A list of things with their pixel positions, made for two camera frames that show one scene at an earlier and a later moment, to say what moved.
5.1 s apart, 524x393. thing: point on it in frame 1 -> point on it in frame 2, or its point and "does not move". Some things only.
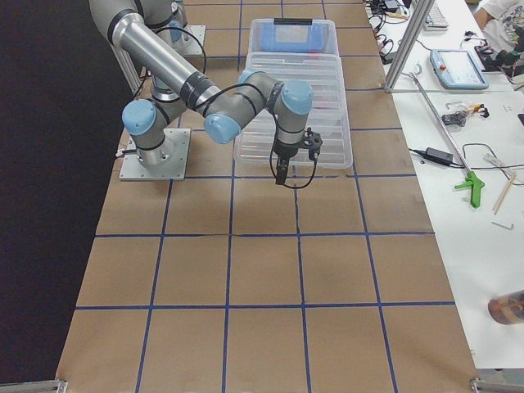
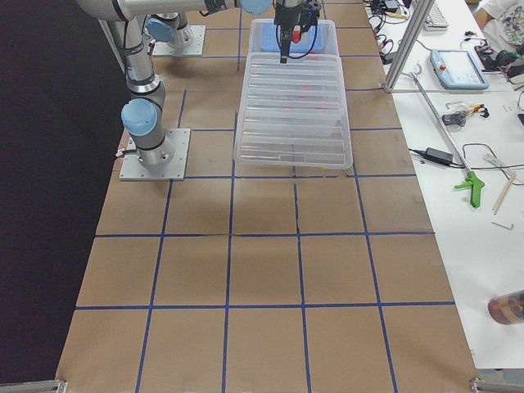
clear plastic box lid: [323, 73] does not move
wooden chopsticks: [504, 191] does not move
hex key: [501, 225] does not move
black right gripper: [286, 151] -> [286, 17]
